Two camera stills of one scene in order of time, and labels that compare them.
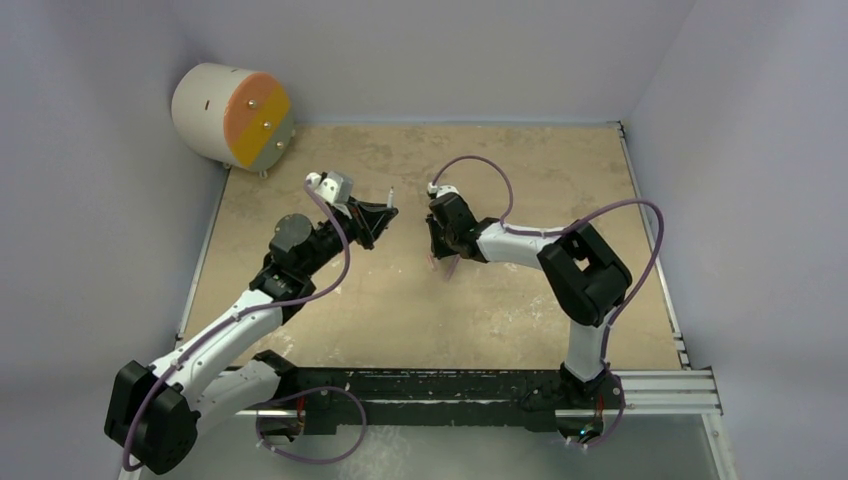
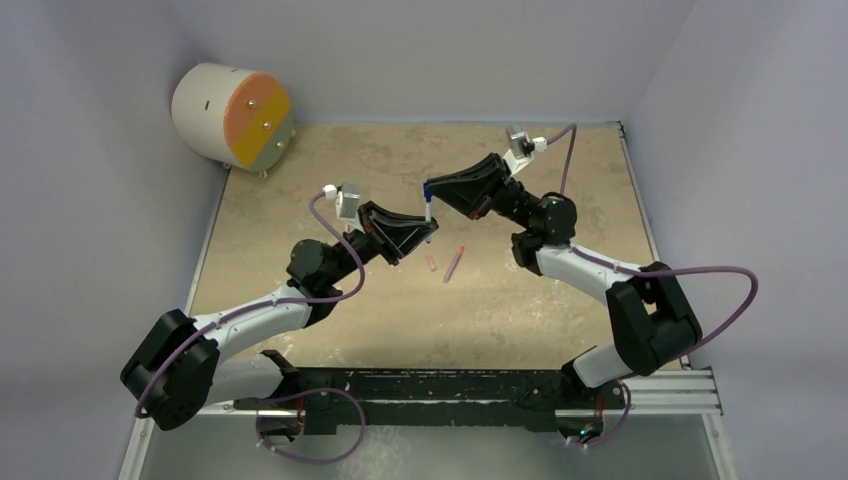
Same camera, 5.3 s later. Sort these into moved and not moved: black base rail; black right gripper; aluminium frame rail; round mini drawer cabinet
Moved: black right gripper
Not moved: aluminium frame rail; black base rail; round mini drawer cabinet
